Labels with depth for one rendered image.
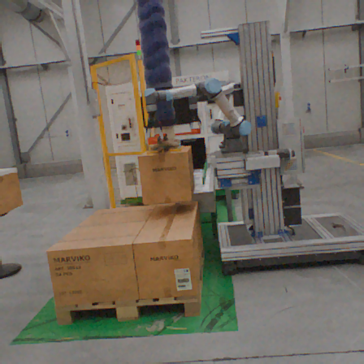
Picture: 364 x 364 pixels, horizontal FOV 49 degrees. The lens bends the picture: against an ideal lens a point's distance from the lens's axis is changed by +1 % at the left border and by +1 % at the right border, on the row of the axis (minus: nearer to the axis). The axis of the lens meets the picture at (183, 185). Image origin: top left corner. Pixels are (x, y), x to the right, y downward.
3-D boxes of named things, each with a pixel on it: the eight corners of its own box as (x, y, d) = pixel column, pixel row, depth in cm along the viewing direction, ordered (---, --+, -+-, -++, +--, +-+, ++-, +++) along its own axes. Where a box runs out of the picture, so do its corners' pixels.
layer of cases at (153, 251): (103, 249, 392) (97, 210, 386) (202, 240, 383) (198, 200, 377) (55, 305, 275) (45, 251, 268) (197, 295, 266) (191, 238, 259)
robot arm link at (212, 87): (245, 129, 321) (205, 75, 301) (256, 128, 308) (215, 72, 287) (236, 139, 318) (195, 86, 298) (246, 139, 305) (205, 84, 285)
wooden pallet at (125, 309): (105, 262, 395) (102, 249, 393) (204, 254, 386) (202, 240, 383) (58, 325, 277) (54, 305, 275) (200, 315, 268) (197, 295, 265)
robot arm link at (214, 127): (218, 132, 372) (231, 77, 378) (207, 132, 383) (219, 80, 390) (227, 136, 379) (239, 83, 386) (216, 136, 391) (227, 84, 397)
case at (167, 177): (153, 191, 378) (149, 149, 371) (195, 187, 375) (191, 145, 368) (143, 205, 319) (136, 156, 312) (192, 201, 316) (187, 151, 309)
